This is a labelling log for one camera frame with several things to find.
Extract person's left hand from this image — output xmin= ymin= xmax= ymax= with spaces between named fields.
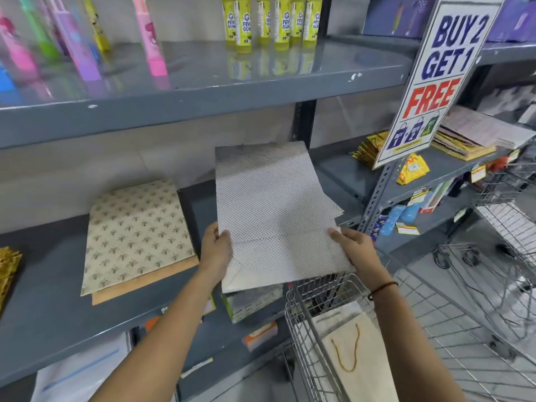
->
xmin=198 ymin=222 xmax=233 ymax=289

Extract person's right hand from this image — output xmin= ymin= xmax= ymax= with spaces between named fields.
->
xmin=328 ymin=227 xmax=393 ymax=289

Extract silver dotted paper bag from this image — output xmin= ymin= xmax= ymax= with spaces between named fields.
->
xmin=215 ymin=141 xmax=357 ymax=295

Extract person's left forearm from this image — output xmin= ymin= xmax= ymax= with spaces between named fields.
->
xmin=90 ymin=269 xmax=223 ymax=402

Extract person's right forearm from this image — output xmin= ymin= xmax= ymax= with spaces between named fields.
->
xmin=368 ymin=274 xmax=468 ymax=402

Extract blue packets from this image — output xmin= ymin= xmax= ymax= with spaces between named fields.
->
xmin=370 ymin=204 xmax=421 ymax=241

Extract plain brown paper bag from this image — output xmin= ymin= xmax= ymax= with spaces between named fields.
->
xmin=91 ymin=254 xmax=200 ymax=306

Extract beige leaf patterned paper bag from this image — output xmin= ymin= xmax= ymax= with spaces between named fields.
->
xmin=80 ymin=178 xmax=197 ymax=297

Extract stack of yellow packets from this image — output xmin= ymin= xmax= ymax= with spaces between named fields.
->
xmin=351 ymin=131 xmax=390 ymax=169

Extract orange and white shelf label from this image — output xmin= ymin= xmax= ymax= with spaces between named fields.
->
xmin=242 ymin=321 xmax=279 ymax=352

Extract yellow and red packet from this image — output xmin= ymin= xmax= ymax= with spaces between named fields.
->
xmin=395 ymin=153 xmax=431 ymax=186

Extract grey metal shelving unit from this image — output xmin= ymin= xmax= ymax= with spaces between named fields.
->
xmin=0 ymin=0 xmax=536 ymax=402

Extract stack of pink paper bags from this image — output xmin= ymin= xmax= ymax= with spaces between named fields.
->
xmin=431 ymin=105 xmax=536 ymax=162

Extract white plastic bags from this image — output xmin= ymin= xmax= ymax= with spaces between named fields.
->
xmin=31 ymin=332 xmax=133 ymax=402

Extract white promotional sign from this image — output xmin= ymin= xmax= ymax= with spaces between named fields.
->
xmin=372 ymin=0 xmax=508 ymax=170

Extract pink cartoon bottle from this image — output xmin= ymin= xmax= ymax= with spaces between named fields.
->
xmin=131 ymin=0 xmax=168 ymax=78
xmin=0 ymin=8 xmax=39 ymax=81

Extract gold patterned paper bag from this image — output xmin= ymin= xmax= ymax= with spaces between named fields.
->
xmin=0 ymin=246 xmax=23 ymax=315

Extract row of yellow glue bottles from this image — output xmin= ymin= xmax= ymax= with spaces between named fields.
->
xmin=221 ymin=0 xmax=324 ymax=54

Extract purple box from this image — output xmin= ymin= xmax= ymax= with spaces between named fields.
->
xmin=487 ymin=0 xmax=536 ymax=43
xmin=362 ymin=0 xmax=437 ymax=39

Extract purple cartoon bottle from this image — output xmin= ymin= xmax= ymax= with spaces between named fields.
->
xmin=47 ymin=0 xmax=102 ymax=83

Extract yellow cartoon bottle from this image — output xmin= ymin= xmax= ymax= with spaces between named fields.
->
xmin=82 ymin=0 xmax=112 ymax=53

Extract blue cartoon bottle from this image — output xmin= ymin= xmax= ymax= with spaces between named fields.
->
xmin=0 ymin=62 xmax=16 ymax=93

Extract green cartoon bottle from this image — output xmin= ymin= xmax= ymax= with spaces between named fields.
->
xmin=17 ymin=0 xmax=60 ymax=60

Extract dark thread bracelet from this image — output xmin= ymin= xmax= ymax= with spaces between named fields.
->
xmin=367 ymin=281 xmax=399 ymax=301

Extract white bag with gold handle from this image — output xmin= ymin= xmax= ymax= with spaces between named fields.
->
xmin=320 ymin=312 xmax=399 ymax=402

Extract metal wire shopping cart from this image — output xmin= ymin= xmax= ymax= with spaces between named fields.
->
xmin=284 ymin=251 xmax=536 ymax=402
xmin=433 ymin=152 xmax=536 ymax=361

